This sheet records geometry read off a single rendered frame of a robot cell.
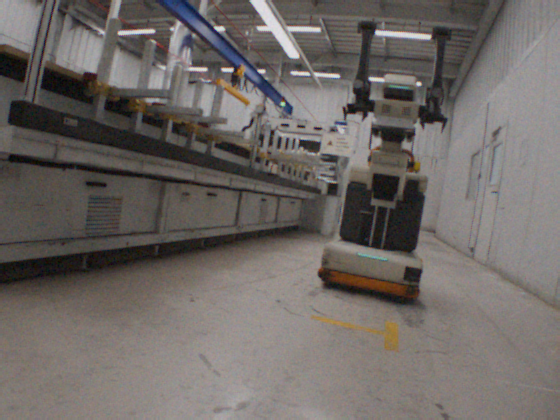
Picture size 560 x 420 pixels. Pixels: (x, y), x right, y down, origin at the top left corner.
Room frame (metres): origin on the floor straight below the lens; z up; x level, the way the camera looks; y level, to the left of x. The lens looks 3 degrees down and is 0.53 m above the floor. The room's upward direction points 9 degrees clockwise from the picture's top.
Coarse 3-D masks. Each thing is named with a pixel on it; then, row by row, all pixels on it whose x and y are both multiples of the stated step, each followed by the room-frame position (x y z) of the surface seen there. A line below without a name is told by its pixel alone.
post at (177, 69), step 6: (174, 66) 1.88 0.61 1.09; (180, 66) 1.89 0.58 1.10; (174, 72) 1.88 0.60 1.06; (180, 72) 1.90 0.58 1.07; (174, 78) 1.88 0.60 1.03; (180, 78) 1.91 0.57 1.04; (174, 84) 1.88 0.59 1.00; (174, 90) 1.88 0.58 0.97; (174, 96) 1.89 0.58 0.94; (168, 102) 1.88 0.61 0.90; (174, 102) 1.89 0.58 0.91; (168, 120) 1.88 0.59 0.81; (168, 126) 1.88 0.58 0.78; (162, 132) 1.88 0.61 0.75; (168, 132) 1.89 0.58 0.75
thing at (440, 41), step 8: (432, 32) 2.00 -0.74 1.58; (448, 32) 1.97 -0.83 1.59; (440, 40) 1.98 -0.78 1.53; (448, 40) 2.00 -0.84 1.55; (440, 48) 1.98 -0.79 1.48; (440, 56) 1.98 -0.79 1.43; (440, 64) 1.98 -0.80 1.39; (440, 72) 1.98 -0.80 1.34; (432, 80) 2.00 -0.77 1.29; (440, 80) 1.98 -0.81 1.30; (432, 88) 1.99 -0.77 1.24; (440, 88) 1.98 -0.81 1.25
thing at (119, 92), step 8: (88, 88) 1.47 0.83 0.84; (112, 88) 1.43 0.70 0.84; (120, 88) 1.42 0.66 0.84; (128, 88) 1.41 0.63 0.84; (144, 88) 1.39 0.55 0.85; (88, 96) 1.49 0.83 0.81; (120, 96) 1.44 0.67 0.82; (128, 96) 1.42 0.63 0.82; (136, 96) 1.41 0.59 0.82; (144, 96) 1.39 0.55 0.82; (152, 96) 1.38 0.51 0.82; (160, 96) 1.36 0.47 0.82; (168, 96) 1.36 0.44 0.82
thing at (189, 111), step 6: (126, 108) 1.71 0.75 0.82; (150, 108) 1.67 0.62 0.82; (156, 108) 1.66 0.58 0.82; (162, 108) 1.65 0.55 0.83; (168, 108) 1.64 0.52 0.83; (174, 108) 1.63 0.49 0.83; (180, 108) 1.62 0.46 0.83; (186, 108) 1.61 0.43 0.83; (192, 108) 1.60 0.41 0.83; (198, 108) 1.59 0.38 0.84; (180, 114) 1.64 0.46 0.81; (186, 114) 1.62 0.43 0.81; (192, 114) 1.61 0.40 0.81; (198, 114) 1.59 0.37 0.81
